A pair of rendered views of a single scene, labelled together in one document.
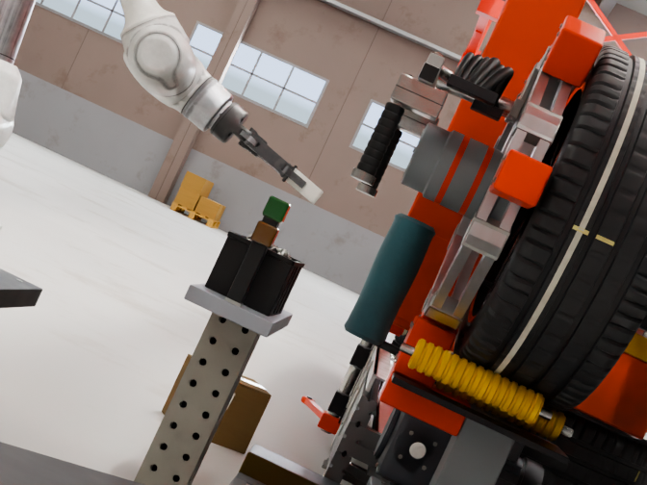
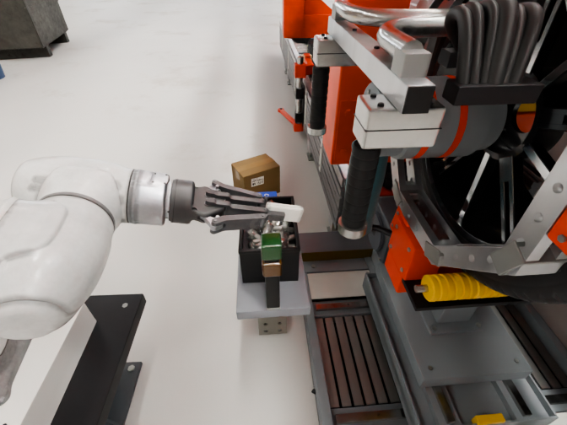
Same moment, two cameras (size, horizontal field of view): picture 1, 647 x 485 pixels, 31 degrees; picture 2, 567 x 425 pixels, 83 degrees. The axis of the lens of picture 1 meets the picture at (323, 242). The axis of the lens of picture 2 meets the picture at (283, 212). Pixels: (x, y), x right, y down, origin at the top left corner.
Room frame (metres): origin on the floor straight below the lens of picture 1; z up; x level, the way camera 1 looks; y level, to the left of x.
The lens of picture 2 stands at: (1.70, 0.14, 1.09)
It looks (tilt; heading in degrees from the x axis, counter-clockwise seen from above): 40 degrees down; 352
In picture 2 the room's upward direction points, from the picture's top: straight up
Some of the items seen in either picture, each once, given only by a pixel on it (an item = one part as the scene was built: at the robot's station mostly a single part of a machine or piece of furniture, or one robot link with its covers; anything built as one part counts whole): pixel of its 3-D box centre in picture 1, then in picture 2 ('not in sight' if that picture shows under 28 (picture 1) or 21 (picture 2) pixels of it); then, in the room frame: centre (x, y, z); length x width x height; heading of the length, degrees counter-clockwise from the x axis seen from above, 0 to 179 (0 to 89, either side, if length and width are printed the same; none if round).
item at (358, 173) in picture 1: (379, 140); (359, 188); (2.05, -0.01, 0.83); 0.04 x 0.04 x 0.16
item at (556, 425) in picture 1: (500, 400); not in sight; (2.20, -0.43, 0.49); 0.29 x 0.06 x 0.06; 87
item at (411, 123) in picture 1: (414, 120); (337, 49); (2.39, -0.07, 0.93); 0.09 x 0.05 x 0.05; 87
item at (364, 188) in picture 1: (380, 159); (319, 99); (2.39, -0.04, 0.83); 0.04 x 0.04 x 0.16
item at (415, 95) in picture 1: (419, 96); (396, 119); (2.05, -0.04, 0.93); 0.09 x 0.05 x 0.05; 87
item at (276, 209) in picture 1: (276, 209); (271, 246); (2.14, 0.10, 0.64); 0.04 x 0.04 x 0.04; 87
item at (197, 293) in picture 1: (243, 306); (269, 246); (2.33, 0.09, 0.44); 0.43 x 0.17 x 0.03; 177
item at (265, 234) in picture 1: (265, 234); (272, 263); (2.14, 0.10, 0.59); 0.04 x 0.04 x 0.04; 87
